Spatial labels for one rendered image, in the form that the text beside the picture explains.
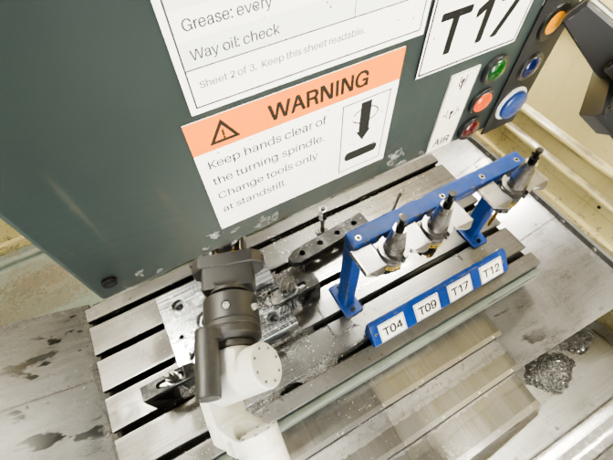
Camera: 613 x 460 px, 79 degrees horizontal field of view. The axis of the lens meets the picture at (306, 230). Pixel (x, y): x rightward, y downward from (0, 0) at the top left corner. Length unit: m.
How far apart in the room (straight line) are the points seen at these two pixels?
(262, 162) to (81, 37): 0.13
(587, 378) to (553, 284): 0.29
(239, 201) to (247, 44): 0.12
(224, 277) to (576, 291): 1.09
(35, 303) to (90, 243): 1.46
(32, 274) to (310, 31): 1.67
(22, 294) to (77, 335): 0.36
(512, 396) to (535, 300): 0.30
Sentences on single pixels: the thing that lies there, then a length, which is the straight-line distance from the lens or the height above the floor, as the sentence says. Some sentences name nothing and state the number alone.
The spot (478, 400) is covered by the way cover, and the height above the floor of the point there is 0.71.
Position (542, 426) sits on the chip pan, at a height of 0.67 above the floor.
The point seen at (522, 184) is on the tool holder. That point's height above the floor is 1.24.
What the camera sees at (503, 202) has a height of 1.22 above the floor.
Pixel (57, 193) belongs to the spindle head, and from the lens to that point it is 0.24.
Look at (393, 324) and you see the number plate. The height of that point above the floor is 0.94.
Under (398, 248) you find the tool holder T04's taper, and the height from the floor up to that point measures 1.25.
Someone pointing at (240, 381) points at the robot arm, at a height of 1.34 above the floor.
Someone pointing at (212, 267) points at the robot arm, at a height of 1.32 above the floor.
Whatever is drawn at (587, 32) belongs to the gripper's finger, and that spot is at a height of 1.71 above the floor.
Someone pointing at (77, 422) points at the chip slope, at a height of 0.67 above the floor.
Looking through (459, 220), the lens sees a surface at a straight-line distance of 0.85.
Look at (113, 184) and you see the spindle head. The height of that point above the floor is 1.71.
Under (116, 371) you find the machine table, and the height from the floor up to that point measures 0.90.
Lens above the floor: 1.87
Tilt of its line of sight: 57 degrees down
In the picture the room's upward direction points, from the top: 3 degrees counter-clockwise
